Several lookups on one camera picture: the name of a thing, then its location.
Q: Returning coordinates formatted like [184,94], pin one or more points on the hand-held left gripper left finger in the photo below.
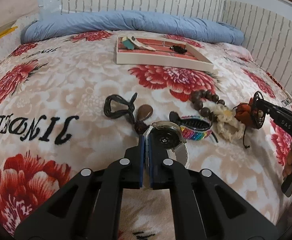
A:
[142,157]

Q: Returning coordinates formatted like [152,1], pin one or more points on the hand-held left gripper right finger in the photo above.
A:
[150,157]

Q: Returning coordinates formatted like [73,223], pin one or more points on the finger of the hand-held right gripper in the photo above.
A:
[267,107]

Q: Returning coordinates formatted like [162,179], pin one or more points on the black oval hair clip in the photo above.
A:
[254,97]

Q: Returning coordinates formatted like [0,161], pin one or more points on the silver wristwatch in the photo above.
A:
[164,137]

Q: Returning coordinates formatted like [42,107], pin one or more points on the white tray with brick lining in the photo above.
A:
[161,61]

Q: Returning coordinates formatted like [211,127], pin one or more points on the person's right hand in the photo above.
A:
[288,165]

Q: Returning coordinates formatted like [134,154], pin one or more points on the dark textured bead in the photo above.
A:
[139,126]

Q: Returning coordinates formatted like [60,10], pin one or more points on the brown wooden oval pendant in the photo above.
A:
[144,112]

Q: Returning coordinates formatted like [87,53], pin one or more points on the rainbow banana hair clip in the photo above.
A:
[198,132]

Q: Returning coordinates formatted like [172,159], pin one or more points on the black claw hair clip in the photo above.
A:
[108,107]

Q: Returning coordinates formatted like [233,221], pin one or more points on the floral printed blanket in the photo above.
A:
[73,80]

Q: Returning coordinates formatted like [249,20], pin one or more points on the small black hair clip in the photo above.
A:
[178,48]

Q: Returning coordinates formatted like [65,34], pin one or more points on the rolled blue quilt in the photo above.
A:
[136,22]

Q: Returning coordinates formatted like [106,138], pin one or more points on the yellow-edged board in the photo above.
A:
[0,33]

